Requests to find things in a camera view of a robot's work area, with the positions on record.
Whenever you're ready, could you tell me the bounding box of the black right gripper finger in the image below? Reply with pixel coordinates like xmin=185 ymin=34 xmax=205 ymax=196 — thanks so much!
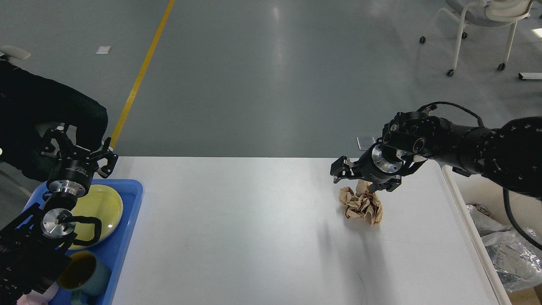
xmin=330 ymin=156 xmax=364 ymax=184
xmin=368 ymin=176 xmax=401 ymax=193

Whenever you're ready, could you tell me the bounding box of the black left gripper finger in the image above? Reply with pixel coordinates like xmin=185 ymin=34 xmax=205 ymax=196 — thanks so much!
xmin=39 ymin=124 xmax=76 ymax=159
xmin=89 ymin=137 xmax=119 ymax=178

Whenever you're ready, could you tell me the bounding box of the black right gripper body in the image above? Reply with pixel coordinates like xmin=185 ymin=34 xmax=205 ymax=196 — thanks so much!
xmin=356 ymin=143 xmax=404 ymax=183

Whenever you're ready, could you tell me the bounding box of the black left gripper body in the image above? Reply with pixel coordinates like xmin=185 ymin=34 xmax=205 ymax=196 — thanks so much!
xmin=46 ymin=159 xmax=98 ymax=198

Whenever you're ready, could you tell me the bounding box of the brown paper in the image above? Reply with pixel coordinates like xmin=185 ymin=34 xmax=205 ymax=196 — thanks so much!
xmin=338 ymin=180 xmax=383 ymax=226

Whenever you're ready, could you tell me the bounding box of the yellow plastic plate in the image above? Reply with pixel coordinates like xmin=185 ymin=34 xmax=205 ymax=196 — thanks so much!
xmin=71 ymin=185 xmax=124 ymax=246

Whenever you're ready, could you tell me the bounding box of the foil sheet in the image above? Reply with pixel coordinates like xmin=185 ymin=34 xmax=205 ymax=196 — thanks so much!
xmin=466 ymin=205 xmax=513 ymax=237

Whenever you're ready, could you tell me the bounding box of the pink mug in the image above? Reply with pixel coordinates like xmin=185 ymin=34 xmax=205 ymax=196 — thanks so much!
xmin=16 ymin=283 xmax=59 ymax=305

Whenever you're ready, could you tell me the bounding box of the foil tray front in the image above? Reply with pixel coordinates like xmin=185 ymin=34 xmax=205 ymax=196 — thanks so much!
xmin=481 ymin=228 xmax=542 ymax=293

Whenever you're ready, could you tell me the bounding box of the crushed red can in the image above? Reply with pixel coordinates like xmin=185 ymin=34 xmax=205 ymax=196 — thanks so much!
xmin=473 ymin=203 xmax=491 ymax=216

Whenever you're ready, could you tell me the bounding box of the brown paper bag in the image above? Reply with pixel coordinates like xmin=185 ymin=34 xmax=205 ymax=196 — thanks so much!
xmin=507 ymin=284 xmax=542 ymax=305

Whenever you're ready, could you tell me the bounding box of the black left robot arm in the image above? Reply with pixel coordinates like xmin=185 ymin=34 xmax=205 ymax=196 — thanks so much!
xmin=0 ymin=124 xmax=118 ymax=305

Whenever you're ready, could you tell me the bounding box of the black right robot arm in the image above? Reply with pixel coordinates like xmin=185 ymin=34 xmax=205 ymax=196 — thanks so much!
xmin=330 ymin=102 xmax=542 ymax=249

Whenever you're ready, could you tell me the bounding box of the floor socket plate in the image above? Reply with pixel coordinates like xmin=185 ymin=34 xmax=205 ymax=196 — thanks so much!
xmin=356 ymin=136 xmax=377 ymax=151

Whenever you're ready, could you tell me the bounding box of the person in black clothes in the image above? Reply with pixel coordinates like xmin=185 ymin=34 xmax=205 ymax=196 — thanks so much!
xmin=0 ymin=60 xmax=108 ymax=182

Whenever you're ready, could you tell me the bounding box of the beige plastic bin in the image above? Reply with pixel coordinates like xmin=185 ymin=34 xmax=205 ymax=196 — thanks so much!
xmin=442 ymin=166 xmax=542 ymax=305

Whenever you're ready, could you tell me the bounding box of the blue plastic tray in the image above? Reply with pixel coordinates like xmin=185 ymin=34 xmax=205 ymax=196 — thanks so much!
xmin=23 ymin=179 xmax=144 ymax=305

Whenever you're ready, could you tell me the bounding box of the teal mug yellow inside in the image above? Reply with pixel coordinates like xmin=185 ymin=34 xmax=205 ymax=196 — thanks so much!
xmin=57 ymin=251 xmax=111 ymax=305

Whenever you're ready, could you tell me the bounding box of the yellow floor tape line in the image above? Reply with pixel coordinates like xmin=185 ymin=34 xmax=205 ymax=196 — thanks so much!
xmin=110 ymin=0 xmax=176 ymax=148

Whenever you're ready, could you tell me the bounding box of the white chair leg right edge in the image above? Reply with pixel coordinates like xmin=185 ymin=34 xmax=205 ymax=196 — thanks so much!
xmin=517 ymin=72 xmax=542 ymax=80

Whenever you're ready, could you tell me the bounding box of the white office chair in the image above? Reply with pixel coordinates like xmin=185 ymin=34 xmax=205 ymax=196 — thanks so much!
xmin=419 ymin=0 xmax=534 ymax=77

